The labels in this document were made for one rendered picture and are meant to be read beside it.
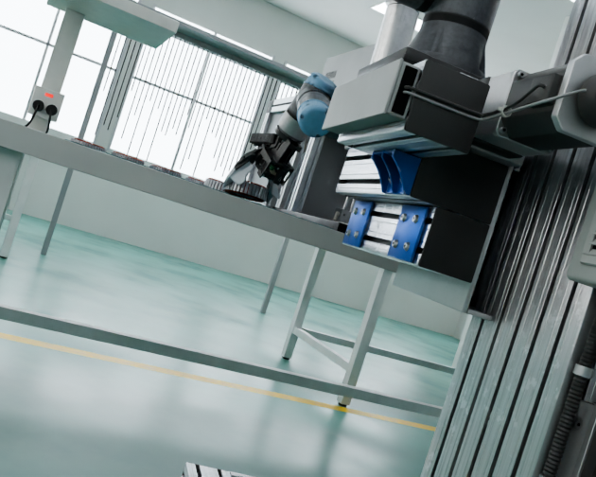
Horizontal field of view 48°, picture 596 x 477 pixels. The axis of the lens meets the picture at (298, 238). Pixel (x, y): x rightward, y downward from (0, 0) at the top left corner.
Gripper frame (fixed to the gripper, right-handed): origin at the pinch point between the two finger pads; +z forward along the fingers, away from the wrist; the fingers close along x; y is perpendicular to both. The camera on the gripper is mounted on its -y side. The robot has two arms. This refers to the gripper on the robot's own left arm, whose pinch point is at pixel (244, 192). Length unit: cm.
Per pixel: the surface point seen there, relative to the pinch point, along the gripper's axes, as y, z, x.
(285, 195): -15.4, 4.5, 22.1
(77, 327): -33, 86, -4
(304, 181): -9.3, -4.6, 20.2
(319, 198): -19.8, 3.6, 36.6
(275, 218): 22.9, -8.3, -4.5
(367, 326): -57, 75, 137
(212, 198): 20.1, -6.5, -19.1
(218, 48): -350, 69, 134
